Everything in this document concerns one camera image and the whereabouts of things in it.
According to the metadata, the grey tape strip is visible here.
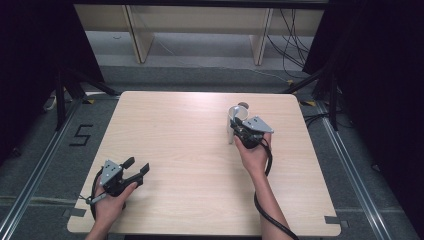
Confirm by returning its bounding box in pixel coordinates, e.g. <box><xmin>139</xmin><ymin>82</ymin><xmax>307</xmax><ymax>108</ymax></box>
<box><xmin>324</xmin><ymin>215</ymin><xmax>350</xmax><ymax>229</ymax></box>
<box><xmin>62</xmin><ymin>207</ymin><xmax>87</xmax><ymax>219</ymax></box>

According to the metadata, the bundle of black cables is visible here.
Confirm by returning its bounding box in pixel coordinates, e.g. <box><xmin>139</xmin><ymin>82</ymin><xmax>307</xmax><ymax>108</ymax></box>
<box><xmin>265</xmin><ymin>8</ymin><xmax>315</xmax><ymax>80</ymax></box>

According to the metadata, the person's right hand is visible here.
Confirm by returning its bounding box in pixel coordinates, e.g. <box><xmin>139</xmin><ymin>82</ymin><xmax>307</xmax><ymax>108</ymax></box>
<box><xmin>233</xmin><ymin>131</ymin><xmax>273</xmax><ymax>178</ymax></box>

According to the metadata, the black floor cable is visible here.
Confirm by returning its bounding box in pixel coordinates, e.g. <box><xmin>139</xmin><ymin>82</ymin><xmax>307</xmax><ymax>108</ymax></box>
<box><xmin>302</xmin><ymin>111</ymin><xmax>355</xmax><ymax>130</ymax></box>

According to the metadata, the black curtain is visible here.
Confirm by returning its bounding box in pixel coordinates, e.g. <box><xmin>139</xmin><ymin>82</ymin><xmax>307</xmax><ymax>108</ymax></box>
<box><xmin>302</xmin><ymin>0</ymin><xmax>424</xmax><ymax>232</ymax></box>
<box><xmin>0</xmin><ymin>0</ymin><xmax>105</xmax><ymax>166</ymax></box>

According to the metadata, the person's left hand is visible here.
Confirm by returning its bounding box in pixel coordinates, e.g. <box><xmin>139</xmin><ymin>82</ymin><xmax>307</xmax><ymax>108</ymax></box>
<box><xmin>92</xmin><ymin>180</ymin><xmax>139</xmax><ymax>232</ymax></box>

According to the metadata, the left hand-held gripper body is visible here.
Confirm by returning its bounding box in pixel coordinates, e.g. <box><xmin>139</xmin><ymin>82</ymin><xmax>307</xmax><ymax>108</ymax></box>
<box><xmin>98</xmin><ymin>159</ymin><xmax>145</xmax><ymax>198</ymax></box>

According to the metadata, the grey cable plug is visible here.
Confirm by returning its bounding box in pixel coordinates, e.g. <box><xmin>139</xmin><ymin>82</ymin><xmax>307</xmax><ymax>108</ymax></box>
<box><xmin>84</xmin><ymin>193</ymin><xmax>108</xmax><ymax>206</ymax></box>

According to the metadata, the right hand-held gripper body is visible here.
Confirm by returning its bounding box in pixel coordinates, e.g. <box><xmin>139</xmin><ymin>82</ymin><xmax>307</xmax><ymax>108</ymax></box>
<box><xmin>233</xmin><ymin>115</ymin><xmax>275</xmax><ymax>150</ymax></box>

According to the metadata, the metal floor rail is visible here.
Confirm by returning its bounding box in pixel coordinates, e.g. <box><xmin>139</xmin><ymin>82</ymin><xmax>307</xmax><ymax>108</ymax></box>
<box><xmin>314</xmin><ymin>101</ymin><xmax>394</xmax><ymax>240</ymax></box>
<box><xmin>0</xmin><ymin>99</ymin><xmax>83</xmax><ymax>240</ymax></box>

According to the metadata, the black metal stand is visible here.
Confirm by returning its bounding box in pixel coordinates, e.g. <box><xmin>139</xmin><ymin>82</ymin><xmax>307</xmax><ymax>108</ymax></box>
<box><xmin>54</xmin><ymin>67</ymin><xmax>120</xmax><ymax>132</ymax></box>
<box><xmin>280</xmin><ymin>64</ymin><xmax>342</xmax><ymax>132</ymax></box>

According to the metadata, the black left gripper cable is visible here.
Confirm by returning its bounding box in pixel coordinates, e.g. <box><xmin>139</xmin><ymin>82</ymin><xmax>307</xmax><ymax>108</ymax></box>
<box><xmin>89</xmin><ymin>166</ymin><xmax>104</xmax><ymax>223</ymax></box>

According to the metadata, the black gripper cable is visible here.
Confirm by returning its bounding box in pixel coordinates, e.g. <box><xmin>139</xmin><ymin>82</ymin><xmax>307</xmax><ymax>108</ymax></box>
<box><xmin>253</xmin><ymin>137</ymin><xmax>300</xmax><ymax>240</ymax></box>
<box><xmin>89</xmin><ymin>166</ymin><xmax>104</xmax><ymax>223</ymax></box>

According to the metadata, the white cup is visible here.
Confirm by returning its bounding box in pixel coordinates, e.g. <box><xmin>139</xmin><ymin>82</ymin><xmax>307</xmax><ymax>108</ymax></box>
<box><xmin>226</xmin><ymin>104</ymin><xmax>250</xmax><ymax>145</ymax></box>

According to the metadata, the light wooden shelf unit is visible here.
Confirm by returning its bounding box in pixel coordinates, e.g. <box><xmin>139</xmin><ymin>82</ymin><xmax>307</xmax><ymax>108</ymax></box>
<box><xmin>73</xmin><ymin>3</ymin><xmax>325</xmax><ymax>67</ymax></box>

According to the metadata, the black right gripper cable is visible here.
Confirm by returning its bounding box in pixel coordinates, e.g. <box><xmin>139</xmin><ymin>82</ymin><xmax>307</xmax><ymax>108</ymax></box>
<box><xmin>253</xmin><ymin>137</ymin><xmax>300</xmax><ymax>240</ymax></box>

